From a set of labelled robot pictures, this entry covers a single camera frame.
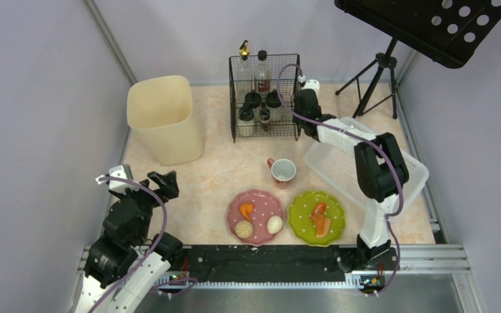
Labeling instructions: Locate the beige steamed bun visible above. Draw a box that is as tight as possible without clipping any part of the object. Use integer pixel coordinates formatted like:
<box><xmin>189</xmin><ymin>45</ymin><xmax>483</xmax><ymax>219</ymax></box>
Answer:
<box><xmin>234</xmin><ymin>220</ymin><xmax>254</xmax><ymax>239</ymax></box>

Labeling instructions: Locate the orange salmon slice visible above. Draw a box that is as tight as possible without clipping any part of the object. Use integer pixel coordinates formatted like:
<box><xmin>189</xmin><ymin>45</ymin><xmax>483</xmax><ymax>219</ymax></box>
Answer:
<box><xmin>310</xmin><ymin>202</ymin><xmax>331</xmax><ymax>238</ymax></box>

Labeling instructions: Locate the pink floral mug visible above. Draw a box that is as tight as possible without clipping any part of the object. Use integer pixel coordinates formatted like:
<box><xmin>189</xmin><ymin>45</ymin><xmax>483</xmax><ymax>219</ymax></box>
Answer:
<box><xmin>267</xmin><ymin>158</ymin><xmax>297</xmax><ymax>189</ymax></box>

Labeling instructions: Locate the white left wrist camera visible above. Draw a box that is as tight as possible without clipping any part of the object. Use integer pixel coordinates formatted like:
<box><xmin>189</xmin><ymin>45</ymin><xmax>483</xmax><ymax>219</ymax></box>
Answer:
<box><xmin>95</xmin><ymin>164</ymin><xmax>136</xmax><ymax>194</ymax></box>

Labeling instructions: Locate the white perforated plastic basket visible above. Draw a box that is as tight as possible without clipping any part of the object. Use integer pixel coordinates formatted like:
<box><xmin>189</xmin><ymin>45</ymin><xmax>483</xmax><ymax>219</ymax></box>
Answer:
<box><xmin>304</xmin><ymin>116</ymin><xmax>430</xmax><ymax>224</ymax></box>

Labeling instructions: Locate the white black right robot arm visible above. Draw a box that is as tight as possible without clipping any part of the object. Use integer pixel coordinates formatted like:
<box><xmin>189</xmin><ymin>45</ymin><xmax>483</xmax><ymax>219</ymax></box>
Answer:
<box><xmin>292</xmin><ymin>89</ymin><xmax>409</xmax><ymax>269</ymax></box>

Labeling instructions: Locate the glass jar black lid front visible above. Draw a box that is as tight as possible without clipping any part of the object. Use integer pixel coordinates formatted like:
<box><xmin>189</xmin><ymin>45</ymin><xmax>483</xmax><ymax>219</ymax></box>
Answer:
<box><xmin>266</xmin><ymin>89</ymin><xmax>282</xmax><ymax>122</ymax></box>

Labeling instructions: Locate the glass jar black lid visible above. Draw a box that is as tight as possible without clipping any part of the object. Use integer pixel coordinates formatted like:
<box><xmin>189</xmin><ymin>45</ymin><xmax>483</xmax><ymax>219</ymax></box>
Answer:
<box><xmin>243</xmin><ymin>90</ymin><xmax>262</xmax><ymax>110</ymax></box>
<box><xmin>266</xmin><ymin>89</ymin><xmax>282</xmax><ymax>122</ymax></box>

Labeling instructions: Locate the pink polka dot plate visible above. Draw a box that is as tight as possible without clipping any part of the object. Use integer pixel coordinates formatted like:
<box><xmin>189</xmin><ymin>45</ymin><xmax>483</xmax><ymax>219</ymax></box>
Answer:
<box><xmin>226</xmin><ymin>189</ymin><xmax>286</xmax><ymax>246</ymax></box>

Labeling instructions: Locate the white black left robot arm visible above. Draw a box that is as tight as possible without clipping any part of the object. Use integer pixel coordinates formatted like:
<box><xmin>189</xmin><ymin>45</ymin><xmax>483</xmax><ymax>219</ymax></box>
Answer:
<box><xmin>74</xmin><ymin>164</ymin><xmax>183</xmax><ymax>312</ymax></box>

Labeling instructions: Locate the green polka dot plate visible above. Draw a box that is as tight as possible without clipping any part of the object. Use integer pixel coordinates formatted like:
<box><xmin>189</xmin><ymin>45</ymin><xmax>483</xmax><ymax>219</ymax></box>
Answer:
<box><xmin>288</xmin><ymin>190</ymin><xmax>346</xmax><ymax>246</ymax></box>

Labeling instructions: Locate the sauce bottle red label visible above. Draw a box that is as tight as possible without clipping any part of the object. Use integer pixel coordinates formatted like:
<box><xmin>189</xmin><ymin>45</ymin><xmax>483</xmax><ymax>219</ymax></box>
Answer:
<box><xmin>253</xmin><ymin>50</ymin><xmax>271</xmax><ymax>98</ymax></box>

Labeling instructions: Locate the clear bottle gold spout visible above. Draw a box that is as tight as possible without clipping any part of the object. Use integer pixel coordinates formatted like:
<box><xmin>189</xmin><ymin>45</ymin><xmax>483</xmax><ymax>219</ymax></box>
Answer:
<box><xmin>235</xmin><ymin>40</ymin><xmax>252</xmax><ymax>100</ymax></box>

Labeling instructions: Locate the black music stand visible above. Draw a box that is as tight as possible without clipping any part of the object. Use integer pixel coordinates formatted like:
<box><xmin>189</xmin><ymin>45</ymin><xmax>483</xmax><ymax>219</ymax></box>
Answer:
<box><xmin>334</xmin><ymin>0</ymin><xmax>501</xmax><ymax>117</ymax></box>

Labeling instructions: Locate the white egg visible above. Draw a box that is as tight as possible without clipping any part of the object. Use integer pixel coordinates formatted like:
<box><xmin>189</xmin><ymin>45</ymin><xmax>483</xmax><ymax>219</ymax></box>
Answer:
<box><xmin>267</xmin><ymin>215</ymin><xmax>284</xmax><ymax>235</ymax></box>

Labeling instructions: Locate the small black pepper grinder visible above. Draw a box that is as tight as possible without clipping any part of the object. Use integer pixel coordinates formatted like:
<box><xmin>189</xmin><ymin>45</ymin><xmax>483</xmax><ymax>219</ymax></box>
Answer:
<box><xmin>259</xmin><ymin>107</ymin><xmax>271</xmax><ymax>132</ymax></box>

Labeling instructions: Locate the black wire rack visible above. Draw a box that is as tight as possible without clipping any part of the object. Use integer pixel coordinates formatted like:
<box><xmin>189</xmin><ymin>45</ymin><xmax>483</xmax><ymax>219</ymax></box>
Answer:
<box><xmin>228</xmin><ymin>51</ymin><xmax>300</xmax><ymax>140</ymax></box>

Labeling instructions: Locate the beige plastic waste bin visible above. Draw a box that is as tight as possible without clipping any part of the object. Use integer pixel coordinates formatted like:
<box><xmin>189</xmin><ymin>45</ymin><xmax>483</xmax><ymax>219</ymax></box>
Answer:
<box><xmin>127</xmin><ymin>75</ymin><xmax>205</xmax><ymax>166</ymax></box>

